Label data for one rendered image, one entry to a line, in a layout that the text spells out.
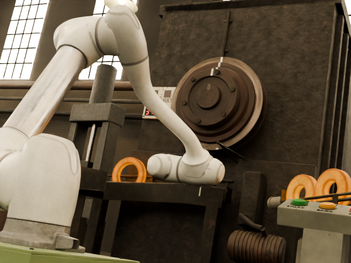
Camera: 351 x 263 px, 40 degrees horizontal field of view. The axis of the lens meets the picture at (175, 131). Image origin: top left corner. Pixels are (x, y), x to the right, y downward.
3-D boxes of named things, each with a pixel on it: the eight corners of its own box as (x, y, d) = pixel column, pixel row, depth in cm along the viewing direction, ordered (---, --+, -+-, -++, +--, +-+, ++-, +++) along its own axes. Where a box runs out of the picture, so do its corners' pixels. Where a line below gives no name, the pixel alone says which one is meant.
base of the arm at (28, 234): (45, 250, 102) (51, 223, 103) (-22, 238, 113) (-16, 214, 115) (99, 255, 117) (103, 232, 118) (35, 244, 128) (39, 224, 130)
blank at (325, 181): (320, 173, 184) (314, 171, 182) (353, 167, 171) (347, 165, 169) (319, 213, 179) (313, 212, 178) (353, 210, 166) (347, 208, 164)
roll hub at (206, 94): (180, 127, 229) (189, 72, 236) (235, 130, 217) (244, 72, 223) (175, 123, 225) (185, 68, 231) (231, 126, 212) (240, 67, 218)
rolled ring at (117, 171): (136, 198, 236) (139, 198, 239) (148, 162, 238) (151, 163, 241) (106, 187, 245) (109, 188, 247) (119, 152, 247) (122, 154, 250)
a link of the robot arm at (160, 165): (159, 181, 195) (188, 185, 189) (139, 178, 181) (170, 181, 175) (162, 155, 196) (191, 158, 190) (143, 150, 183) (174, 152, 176)
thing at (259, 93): (168, 150, 241) (184, 62, 251) (259, 156, 219) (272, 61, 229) (163, 146, 235) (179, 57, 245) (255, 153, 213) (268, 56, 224)
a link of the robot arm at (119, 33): (155, 48, 166) (121, 50, 172) (142, -3, 157) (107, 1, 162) (139, 66, 156) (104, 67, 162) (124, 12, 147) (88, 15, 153)
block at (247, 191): (244, 226, 217) (250, 175, 222) (260, 229, 213) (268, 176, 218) (236, 224, 208) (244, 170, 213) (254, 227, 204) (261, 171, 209)
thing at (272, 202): (277, 212, 202) (278, 198, 203) (292, 211, 194) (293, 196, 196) (266, 210, 199) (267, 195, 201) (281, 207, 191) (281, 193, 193)
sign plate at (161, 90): (143, 118, 263) (149, 87, 267) (186, 120, 251) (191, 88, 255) (141, 117, 261) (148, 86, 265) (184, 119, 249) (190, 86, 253)
